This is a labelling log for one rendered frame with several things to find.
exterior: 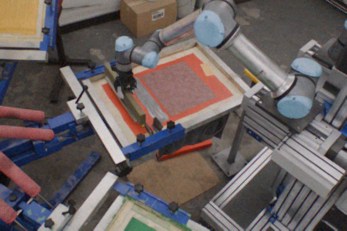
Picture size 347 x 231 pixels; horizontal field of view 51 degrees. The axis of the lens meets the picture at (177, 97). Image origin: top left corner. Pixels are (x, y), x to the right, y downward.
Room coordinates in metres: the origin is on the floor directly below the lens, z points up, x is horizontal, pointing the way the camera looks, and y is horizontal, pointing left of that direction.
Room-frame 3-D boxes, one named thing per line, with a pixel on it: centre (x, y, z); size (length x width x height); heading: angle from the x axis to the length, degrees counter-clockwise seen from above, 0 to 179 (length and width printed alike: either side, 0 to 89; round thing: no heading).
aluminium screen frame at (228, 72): (1.41, 0.05, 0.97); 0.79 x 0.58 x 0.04; 127
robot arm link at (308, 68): (1.10, -0.49, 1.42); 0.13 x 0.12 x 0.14; 161
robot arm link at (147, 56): (1.22, 0.15, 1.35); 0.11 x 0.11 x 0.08; 71
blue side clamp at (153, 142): (1.04, 0.08, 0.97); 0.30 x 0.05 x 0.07; 127
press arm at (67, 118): (1.07, 0.50, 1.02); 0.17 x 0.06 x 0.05; 127
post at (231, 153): (1.65, -0.47, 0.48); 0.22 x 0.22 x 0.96; 37
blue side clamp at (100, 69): (1.49, 0.41, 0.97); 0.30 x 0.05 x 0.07; 127
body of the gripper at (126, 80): (1.23, 0.25, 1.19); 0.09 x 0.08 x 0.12; 37
